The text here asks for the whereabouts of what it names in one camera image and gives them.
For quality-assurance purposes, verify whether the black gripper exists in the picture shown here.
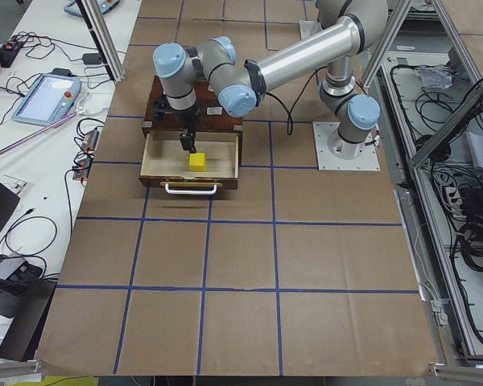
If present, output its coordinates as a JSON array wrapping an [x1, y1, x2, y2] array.
[[173, 102, 200, 154]]

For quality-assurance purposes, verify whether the yellow block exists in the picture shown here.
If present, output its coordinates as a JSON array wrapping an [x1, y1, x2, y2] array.
[[188, 152, 207, 172]]

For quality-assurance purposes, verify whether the light wooden drawer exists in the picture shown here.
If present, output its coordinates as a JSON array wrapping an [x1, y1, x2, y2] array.
[[139, 130, 241, 195]]

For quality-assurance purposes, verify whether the white drawer handle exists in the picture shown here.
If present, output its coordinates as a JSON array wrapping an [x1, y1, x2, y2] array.
[[163, 183, 218, 196]]

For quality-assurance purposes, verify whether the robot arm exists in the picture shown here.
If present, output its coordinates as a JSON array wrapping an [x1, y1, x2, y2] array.
[[153, 0, 388, 159]]

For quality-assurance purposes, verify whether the dark wooden drawer cabinet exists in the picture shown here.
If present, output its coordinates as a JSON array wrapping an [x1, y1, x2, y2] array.
[[142, 76, 243, 136]]

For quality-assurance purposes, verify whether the black power adapter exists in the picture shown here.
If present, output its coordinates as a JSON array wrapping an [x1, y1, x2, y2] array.
[[81, 53, 102, 65]]

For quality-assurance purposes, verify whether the teach pendant near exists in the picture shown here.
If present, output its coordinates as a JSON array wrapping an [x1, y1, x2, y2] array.
[[12, 73, 81, 125]]

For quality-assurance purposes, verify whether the teach pendant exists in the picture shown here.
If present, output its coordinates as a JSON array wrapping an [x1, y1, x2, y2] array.
[[63, 0, 124, 18], [12, 73, 81, 125]]

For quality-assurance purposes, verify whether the teach pendant far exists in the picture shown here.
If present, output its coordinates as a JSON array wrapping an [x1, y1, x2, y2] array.
[[63, 0, 124, 18]]

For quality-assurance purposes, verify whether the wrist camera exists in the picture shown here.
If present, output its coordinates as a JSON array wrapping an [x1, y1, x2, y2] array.
[[151, 94, 169, 122]]

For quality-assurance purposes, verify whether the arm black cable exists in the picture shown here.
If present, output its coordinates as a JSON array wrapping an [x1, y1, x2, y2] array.
[[261, 72, 321, 136]]

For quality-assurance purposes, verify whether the aluminium frame post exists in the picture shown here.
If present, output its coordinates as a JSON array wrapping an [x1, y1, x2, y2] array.
[[76, 0, 126, 83]]

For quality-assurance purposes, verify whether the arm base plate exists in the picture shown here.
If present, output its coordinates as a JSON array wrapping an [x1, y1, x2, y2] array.
[[299, 20, 323, 40], [312, 121, 381, 172]]

